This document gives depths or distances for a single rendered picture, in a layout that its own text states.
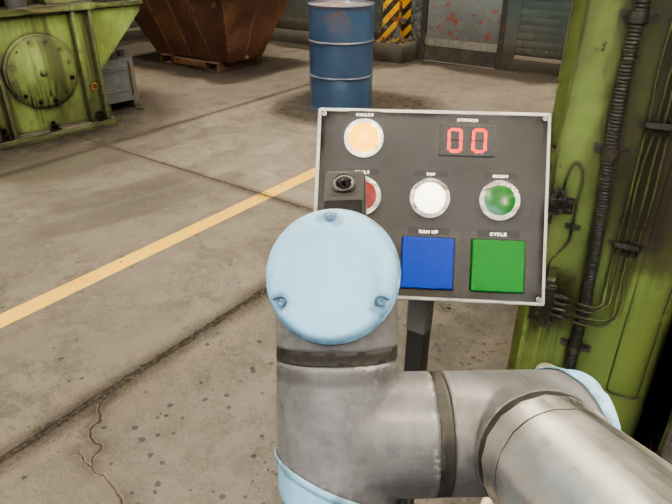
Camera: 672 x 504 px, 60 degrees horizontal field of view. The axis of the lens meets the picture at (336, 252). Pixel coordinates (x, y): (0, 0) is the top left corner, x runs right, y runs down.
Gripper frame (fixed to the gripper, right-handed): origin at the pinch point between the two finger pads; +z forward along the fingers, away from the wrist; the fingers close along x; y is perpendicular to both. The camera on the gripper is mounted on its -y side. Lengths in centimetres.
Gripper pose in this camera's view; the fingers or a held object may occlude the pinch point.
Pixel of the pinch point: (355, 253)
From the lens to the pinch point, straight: 75.3
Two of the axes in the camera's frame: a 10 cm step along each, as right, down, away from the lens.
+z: 0.8, 0.2, 10.0
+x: 10.0, 0.4, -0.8
